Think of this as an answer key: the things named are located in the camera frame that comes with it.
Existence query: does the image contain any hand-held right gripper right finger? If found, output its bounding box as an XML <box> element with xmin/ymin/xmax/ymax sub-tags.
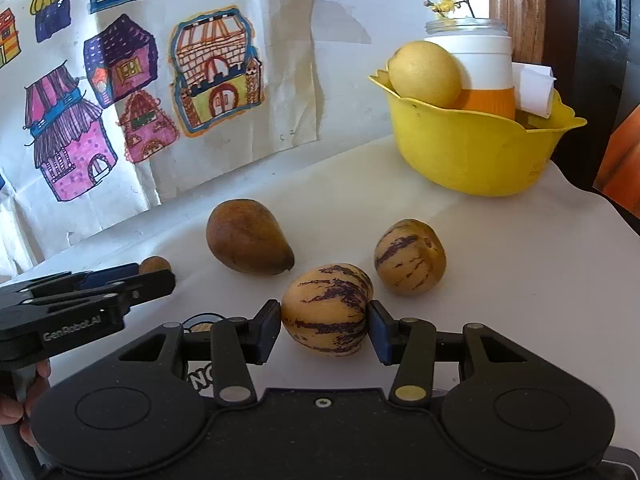
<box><xmin>367</xmin><ymin>299</ymin><xmax>538</xmax><ymax>407</ymax></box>

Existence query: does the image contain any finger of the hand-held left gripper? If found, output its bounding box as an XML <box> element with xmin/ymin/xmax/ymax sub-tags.
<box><xmin>0</xmin><ymin>261</ymin><xmax>142</xmax><ymax>295</ymax></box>
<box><xmin>20</xmin><ymin>268</ymin><xmax>177</xmax><ymax>311</ymax></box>

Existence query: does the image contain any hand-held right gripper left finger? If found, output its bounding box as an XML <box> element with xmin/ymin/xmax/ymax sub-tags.
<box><xmin>107</xmin><ymin>299</ymin><xmax>282</xmax><ymax>407</ymax></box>

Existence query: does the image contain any striped pepino melon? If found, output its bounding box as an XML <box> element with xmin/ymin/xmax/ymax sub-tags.
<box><xmin>281</xmin><ymin>263</ymin><xmax>375</xmax><ymax>357</ymax></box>
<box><xmin>374</xmin><ymin>218</ymin><xmax>447</xmax><ymax>296</ymax></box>

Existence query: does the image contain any person's left hand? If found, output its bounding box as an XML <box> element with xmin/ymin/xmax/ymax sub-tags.
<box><xmin>0</xmin><ymin>359</ymin><xmax>52</xmax><ymax>448</ymax></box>

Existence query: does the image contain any small brown round fruit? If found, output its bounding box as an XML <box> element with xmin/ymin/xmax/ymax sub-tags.
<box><xmin>138</xmin><ymin>256</ymin><xmax>172</xmax><ymax>276</ymax></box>

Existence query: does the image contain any brown pear-shaped fruit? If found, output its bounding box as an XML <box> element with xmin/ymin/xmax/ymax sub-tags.
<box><xmin>206</xmin><ymin>199</ymin><xmax>296</xmax><ymax>276</ymax></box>

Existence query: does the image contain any white printed cloth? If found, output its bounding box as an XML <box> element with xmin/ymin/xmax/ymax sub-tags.
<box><xmin>0</xmin><ymin>135</ymin><xmax>640</xmax><ymax>456</ymax></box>

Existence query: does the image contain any yellow plastic bowl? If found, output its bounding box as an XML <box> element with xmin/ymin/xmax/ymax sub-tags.
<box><xmin>368</xmin><ymin>69</ymin><xmax>588</xmax><ymax>197</ymax></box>

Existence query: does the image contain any yellow pear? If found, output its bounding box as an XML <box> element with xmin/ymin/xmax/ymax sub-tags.
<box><xmin>387</xmin><ymin>41</ymin><xmax>463</xmax><ymax>109</ymax></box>

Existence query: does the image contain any colourful houses drawing poster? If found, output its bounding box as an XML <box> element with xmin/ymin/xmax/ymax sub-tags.
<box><xmin>0</xmin><ymin>0</ymin><xmax>323</xmax><ymax>281</ymax></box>

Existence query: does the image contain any white and orange cup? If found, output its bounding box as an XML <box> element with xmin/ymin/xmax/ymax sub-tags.
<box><xmin>424</xmin><ymin>35</ymin><xmax>516</xmax><ymax>121</ymax></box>

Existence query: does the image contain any white folded paper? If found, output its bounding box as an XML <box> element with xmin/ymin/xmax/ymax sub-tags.
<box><xmin>511</xmin><ymin>61</ymin><xmax>557</xmax><ymax>118</ymax></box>

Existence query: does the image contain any orange panel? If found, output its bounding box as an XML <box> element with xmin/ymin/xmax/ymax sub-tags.
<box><xmin>592</xmin><ymin>107</ymin><xmax>640</xmax><ymax>211</ymax></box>

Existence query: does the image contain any glass jar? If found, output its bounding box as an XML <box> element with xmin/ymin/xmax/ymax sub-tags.
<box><xmin>425</xmin><ymin>17</ymin><xmax>508</xmax><ymax>38</ymax></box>

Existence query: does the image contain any dark furniture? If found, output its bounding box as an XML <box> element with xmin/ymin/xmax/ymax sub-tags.
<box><xmin>542</xmin><ymin>0</ymin><xmax>640</xmax><ymax>236</ymax></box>

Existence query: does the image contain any wooden frame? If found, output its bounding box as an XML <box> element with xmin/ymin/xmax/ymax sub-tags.
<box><xmin>487</xmin><ymin>0</ymin><xmax>548</xmax><ymax>68</ymax></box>

